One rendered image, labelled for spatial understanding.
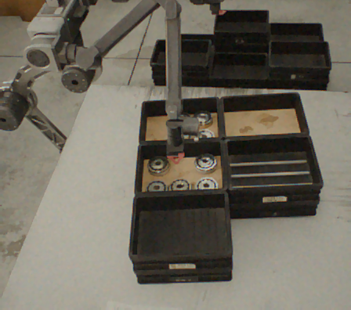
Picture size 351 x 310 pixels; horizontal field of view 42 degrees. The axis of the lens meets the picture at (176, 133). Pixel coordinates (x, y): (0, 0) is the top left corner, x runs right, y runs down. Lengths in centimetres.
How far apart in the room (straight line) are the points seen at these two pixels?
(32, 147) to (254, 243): 212
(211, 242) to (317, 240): 48
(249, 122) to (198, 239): 72
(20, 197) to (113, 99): 105
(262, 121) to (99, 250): 101
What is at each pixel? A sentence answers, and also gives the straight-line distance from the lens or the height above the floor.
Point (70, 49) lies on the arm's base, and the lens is 188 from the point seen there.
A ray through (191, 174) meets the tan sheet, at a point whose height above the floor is 83.
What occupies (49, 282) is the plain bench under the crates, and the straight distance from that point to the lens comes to 214.
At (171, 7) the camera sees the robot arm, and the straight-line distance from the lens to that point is 176.
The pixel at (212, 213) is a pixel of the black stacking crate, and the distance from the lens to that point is 203.
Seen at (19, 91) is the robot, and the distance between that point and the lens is 262.
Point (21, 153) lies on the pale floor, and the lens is 369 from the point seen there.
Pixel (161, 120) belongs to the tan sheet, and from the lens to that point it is 242.
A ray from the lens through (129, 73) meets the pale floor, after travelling 413.
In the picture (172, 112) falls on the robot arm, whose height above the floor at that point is 131.
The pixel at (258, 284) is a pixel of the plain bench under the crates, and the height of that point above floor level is 70.
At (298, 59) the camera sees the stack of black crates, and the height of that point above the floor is 49.
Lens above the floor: 250
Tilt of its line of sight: 45 degrees down
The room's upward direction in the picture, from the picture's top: 7 degrees counter-clockwise
